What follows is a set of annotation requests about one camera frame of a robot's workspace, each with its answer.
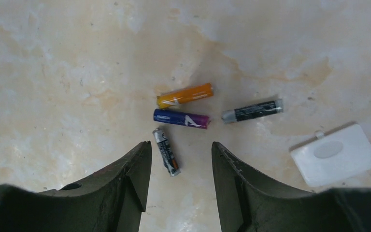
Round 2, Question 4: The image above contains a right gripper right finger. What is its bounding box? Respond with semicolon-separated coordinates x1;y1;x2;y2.
212;142;371;232

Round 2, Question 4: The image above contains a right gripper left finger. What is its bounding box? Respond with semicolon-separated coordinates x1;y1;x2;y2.
0;142;152;232

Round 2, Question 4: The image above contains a black orange AAA battery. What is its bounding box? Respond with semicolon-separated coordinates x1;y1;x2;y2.
153;127;181;177

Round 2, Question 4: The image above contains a white battery cover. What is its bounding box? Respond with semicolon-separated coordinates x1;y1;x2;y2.
290;123;371;187

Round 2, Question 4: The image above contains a black silver AAA battery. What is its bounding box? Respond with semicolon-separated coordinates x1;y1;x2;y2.
221;99;283;124

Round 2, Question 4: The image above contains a blue purple AAA battery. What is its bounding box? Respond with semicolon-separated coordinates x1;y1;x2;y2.
153;109;210;130

